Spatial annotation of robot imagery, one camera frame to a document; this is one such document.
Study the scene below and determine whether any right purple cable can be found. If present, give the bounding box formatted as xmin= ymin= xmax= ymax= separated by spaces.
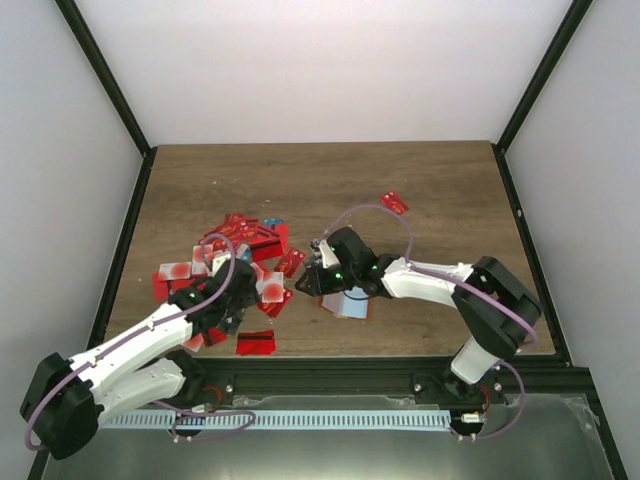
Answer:
xmin=324 ymin=203 xmax=539 ymax=441

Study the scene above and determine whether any lone red VIP card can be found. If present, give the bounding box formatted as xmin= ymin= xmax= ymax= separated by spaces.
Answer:
xmin=379 ymin=190 xmax=409 ymax=215

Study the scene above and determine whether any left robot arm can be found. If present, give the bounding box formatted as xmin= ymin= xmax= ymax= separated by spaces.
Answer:
xmin=20 ymin=258 xmax=259 ymax=460

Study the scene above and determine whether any red VIP card handled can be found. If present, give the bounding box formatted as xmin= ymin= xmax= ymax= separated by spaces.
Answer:
xmin=274 ymin=247 xmax=306 ymax=278

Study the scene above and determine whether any black frame front beam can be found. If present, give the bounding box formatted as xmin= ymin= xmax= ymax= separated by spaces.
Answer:
xmin=159 ymin=355 xmax=595 ymax=406

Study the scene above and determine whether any white card red circle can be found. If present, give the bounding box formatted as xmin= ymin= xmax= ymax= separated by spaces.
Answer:
xmin=257 ymin=272 xmax=285 ymax=304

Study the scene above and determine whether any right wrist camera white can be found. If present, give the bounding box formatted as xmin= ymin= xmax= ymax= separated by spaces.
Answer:
xmin=311 ymin=239 xmax=340 ymax=270

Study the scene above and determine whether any red VIP card top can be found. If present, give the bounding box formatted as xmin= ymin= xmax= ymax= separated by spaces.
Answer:
xmin=199 ymin=213 xmax=258 ymax=244

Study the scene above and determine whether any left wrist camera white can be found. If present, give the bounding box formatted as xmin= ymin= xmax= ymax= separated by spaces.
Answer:
xmin=209 ymin=252 xmax=231 ymax=276

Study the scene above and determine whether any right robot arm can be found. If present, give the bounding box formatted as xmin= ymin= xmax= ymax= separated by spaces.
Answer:
xmin=295 ymin=227 xmax=543 ymax=403

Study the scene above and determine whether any brown leather card holder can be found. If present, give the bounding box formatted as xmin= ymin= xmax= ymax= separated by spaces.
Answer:
xmin=317 ymin=292 xmax=373 ymax=320

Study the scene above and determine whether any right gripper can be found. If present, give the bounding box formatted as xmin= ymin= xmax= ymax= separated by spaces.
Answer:
xmin=295 ymin=264 xmax=359 ymax=297

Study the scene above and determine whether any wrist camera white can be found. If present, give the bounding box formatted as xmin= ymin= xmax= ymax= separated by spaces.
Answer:
xmin=311 ymin=239 xmax=340 ymax=270
xmin=209 ymin=252 xmax=231 ymax=276

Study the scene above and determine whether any red card horizontal stripe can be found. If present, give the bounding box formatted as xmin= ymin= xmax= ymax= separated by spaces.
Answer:
xmin=235 ymin=330 xmax=276 ymax=356

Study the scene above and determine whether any light blue slotted rail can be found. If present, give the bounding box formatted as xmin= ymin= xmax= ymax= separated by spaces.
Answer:
xmin=104 ymin=409 xmax=451 ymax=432

